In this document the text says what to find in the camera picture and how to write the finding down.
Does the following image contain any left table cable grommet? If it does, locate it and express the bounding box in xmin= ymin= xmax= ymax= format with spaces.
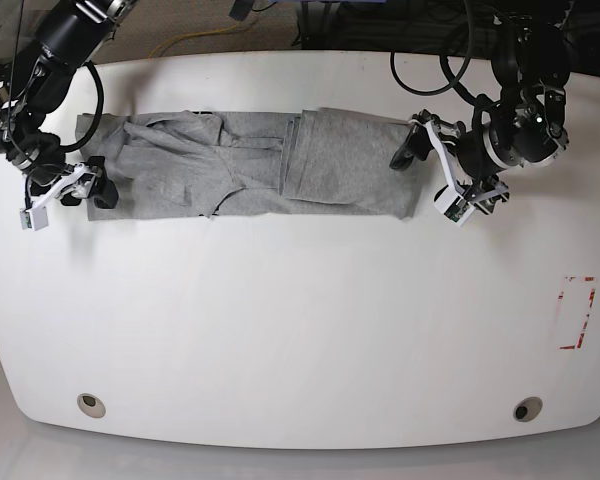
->
xmin=77 ymin=393 xmax=106 ymax=419

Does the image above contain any table cable grommet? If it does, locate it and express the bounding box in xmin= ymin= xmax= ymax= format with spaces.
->
xmin=513 ymin=397 xmax=543 ymax=423
xmin=77 ymin=393 xmax=106 ymax=419

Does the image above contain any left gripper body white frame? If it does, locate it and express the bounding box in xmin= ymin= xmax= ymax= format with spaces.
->
xmin=408 ymin=110 xmax=511 ymax=216

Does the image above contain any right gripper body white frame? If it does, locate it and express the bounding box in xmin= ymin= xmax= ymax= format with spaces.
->
xmin=24 ymin=157 xmax=105 ymax=209

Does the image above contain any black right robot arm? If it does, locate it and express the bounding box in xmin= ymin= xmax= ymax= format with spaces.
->
xmin=0 ymin=1 xmax=136 ymax=210

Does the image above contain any yellow cable on floor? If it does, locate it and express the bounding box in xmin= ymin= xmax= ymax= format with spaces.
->
xmin=152 ymin=14 xmax=241 ymax=58

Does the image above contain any red tape rectangle marking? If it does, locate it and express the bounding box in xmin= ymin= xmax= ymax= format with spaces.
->
xmin=554 ymin=276 xmax=597 ymax=351

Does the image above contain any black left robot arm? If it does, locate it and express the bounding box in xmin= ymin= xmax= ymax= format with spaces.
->
xmin=390 ymin=1 xmax=572 ymax=225

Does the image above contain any right table cable grommet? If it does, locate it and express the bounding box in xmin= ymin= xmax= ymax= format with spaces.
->
xmin=513 ymin=397 xmax=543 ymax=423

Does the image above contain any grey T-shirt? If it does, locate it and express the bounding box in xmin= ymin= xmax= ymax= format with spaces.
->
xmin=81 ymin=109 xmax=422 ymax=220

